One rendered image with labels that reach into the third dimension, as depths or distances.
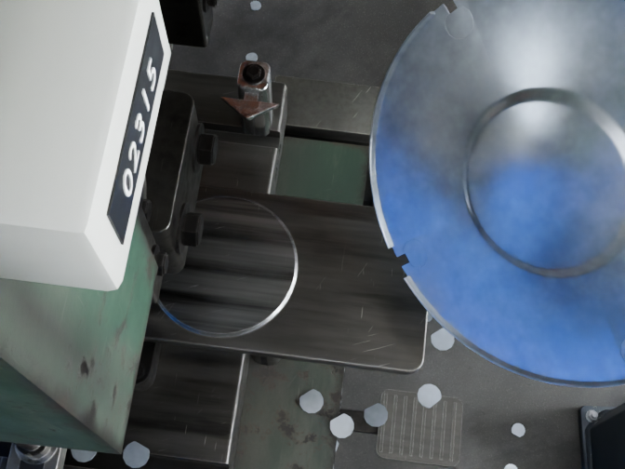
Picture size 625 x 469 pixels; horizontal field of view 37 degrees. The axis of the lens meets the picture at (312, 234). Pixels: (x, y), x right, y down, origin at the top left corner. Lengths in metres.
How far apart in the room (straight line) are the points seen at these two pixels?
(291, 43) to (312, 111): 0.81
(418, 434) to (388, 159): 0.72
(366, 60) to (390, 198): 1.08
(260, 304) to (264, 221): 0.07
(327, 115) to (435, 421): 0.56
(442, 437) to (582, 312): 0.74
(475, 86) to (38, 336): 0.43
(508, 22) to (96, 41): 0.46
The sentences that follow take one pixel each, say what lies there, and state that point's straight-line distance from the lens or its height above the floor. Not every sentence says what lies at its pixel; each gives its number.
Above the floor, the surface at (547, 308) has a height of 0.88.
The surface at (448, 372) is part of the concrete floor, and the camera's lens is 1.57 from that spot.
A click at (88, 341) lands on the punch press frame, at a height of 1.16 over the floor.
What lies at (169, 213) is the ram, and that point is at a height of 0.97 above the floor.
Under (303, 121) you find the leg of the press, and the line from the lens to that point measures 0.98.
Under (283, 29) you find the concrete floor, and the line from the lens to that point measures 1.82.
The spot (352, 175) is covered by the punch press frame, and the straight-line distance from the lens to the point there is 0.95.
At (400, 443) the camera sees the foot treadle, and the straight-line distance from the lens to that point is 1.37.
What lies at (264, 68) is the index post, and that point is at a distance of 0.84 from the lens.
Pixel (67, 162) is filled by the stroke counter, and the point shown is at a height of 1.34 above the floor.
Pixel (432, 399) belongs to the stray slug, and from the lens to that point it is 0.89.
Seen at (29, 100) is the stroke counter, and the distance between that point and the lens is 0.21.
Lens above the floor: 1.51
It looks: 69 degrees down
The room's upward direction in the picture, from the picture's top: 3 degrees clockwise
